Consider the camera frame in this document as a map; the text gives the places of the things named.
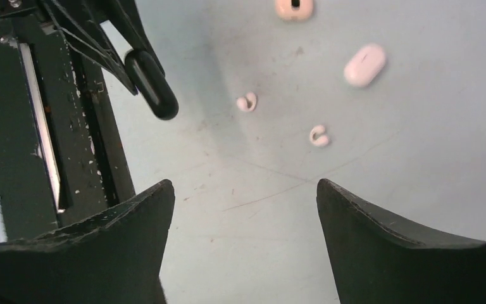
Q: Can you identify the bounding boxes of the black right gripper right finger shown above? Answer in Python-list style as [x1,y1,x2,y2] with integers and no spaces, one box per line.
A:
[316,179,486,303]

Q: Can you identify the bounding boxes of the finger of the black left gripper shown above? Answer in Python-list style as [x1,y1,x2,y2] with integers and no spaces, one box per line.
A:
[108,0,165,76]
[41,1,138,95]

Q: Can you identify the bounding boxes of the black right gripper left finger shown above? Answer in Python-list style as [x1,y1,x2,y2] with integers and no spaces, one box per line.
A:
[0,179,175,303]

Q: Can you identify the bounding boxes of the black oval earbud case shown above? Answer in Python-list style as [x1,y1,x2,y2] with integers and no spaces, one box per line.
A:
[125,49,179,120]

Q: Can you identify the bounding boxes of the white clip earbud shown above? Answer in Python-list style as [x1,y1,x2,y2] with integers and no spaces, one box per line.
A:
[309,125,330,148]
[236,92,258,112]

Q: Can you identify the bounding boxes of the pink square earbud case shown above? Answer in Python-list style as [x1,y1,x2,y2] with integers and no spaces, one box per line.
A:
[275,0,314,22]

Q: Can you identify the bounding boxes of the white oval earbud case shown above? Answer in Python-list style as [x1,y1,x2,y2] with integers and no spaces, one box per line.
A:
[344,43,387,87]

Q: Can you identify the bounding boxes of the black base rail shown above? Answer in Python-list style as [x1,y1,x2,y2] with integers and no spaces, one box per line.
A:
[0,1,135,241]

